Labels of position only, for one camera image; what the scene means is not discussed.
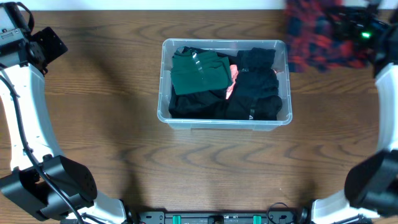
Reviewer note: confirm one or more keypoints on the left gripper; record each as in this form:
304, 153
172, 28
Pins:
50, 45

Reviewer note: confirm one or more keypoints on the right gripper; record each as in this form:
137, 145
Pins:
345, 28

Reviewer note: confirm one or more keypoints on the red navy plaid shirt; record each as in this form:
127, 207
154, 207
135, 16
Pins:
310, 42

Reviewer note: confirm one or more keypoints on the small black garment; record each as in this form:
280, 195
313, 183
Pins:
247, 108

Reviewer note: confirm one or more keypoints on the pink garment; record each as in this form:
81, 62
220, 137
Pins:
234, 75

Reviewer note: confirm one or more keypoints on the dark green garment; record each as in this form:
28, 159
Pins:
194, 71

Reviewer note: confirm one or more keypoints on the large black garment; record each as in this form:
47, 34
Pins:
201, 105

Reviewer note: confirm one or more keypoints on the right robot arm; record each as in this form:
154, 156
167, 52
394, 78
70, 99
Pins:
370, 187

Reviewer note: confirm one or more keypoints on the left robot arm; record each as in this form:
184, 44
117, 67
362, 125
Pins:
43, 181

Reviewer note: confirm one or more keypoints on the clear plastic storage container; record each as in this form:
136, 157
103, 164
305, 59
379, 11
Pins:
229, 47

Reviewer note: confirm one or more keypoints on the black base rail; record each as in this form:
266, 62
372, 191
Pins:
281, 216

